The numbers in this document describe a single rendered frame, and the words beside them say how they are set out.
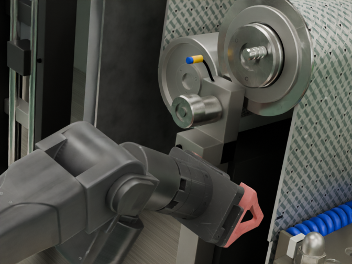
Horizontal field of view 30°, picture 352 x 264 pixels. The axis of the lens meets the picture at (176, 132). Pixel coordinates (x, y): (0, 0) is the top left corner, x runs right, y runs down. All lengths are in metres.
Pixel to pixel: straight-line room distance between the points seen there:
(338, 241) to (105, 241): 0.36
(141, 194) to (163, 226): 0.53
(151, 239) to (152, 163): 0.45
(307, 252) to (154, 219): 0.37
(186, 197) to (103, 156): 0.13
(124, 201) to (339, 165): 0.43
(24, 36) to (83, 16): 0.65
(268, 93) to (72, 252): 0.31
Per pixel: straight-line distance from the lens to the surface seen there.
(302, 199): 0.87
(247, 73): 0.78
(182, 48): 0.90
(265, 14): 0.77
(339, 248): 0.86
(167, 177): 0.61
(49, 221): 0.51
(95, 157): 0.54
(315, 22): 0.78
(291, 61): 0.76
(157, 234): 1.05
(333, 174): 0.90
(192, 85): 0.89
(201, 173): 0.66
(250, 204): 0.68
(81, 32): 1.69
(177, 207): 0.64
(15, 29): 1.01
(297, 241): 0.80
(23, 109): 1.05
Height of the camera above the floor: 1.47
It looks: 24 degrees down
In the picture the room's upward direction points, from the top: 7 degrees clockwise
